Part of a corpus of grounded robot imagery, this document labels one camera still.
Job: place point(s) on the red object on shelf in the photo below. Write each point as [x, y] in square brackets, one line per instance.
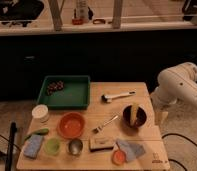
[77, 21]

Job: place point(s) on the yellow banana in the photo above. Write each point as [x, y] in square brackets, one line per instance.
[133, 116]

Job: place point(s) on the metal fork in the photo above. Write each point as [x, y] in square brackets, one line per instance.
[100, 127]

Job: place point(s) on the black bowl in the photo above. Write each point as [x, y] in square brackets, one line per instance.
[140, 120]

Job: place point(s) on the black office chair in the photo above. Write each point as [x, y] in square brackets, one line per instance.
[22, 12]

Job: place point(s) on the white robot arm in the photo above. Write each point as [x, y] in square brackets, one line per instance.
[174, 83]

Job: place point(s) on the blue sponge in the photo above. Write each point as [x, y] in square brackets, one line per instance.
[33, 146]

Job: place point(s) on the white handled dish brush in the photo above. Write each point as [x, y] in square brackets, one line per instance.
[108, 98]

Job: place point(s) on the white round container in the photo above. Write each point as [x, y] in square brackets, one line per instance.
[40, 113]

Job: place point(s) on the small green cup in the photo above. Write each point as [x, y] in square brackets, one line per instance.
[52, 146]

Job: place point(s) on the small metal cup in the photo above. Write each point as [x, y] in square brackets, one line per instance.
[75, 146]

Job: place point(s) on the green plastic tray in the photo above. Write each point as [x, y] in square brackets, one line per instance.
[74, 95]

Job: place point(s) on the white bottle on shelf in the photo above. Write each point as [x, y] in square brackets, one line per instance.
[83, 10]

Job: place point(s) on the brown grapes bunch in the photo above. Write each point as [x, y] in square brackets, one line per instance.
[54, 86]

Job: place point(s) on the blue grey cloth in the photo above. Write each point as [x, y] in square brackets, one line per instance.
[132, 150]

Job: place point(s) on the black pole stand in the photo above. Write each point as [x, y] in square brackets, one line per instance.
[13, 130]

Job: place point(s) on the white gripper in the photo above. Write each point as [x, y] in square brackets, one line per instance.
[161, 99]

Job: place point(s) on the red bowl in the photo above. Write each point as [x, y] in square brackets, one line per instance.
[71, 125]

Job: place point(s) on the green pea pod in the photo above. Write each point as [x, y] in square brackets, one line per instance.
[43, 131]

